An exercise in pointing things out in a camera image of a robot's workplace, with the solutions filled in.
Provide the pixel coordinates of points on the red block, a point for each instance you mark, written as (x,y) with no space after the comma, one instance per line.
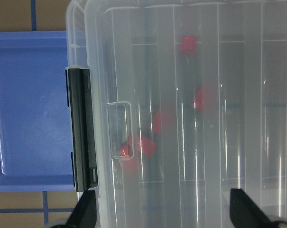
(188,45)
(143,145)
(129,161)
(162,120)
(202,99)

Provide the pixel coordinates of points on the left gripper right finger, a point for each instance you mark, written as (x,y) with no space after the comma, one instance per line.
(244,213)

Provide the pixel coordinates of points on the black box latch handle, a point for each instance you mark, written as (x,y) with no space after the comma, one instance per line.
(79,98)

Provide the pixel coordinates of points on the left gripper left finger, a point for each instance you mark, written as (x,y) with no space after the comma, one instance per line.
(84,214)

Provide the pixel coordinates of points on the blue plastic tray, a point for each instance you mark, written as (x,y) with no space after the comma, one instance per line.
(35,133)

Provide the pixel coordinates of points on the clear plastic storage box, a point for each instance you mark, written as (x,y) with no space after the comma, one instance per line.
(76,41)

